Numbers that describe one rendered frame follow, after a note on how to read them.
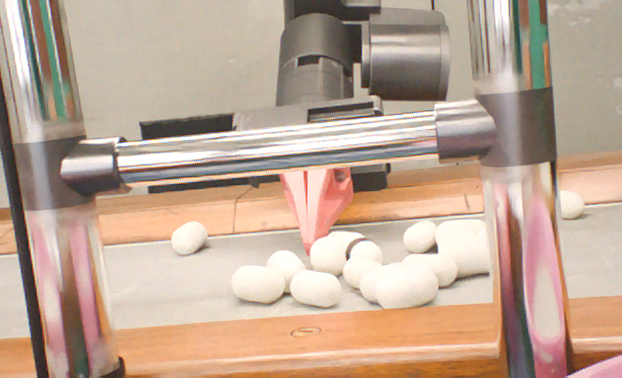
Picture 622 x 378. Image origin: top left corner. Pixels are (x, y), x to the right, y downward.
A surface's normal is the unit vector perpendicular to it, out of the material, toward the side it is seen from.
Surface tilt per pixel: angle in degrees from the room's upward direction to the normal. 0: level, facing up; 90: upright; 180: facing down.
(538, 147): 90
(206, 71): 92
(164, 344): 0
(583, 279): 0
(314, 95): 40
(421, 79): 112
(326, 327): 0
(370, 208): 45
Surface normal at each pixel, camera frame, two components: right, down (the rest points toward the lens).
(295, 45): -0.48, -0.60
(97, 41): -0.12, 0.15
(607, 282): -0.11, -0.98
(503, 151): -0.57, 0.18
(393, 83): -0.03, 0.59
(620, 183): -0.18, -0.59
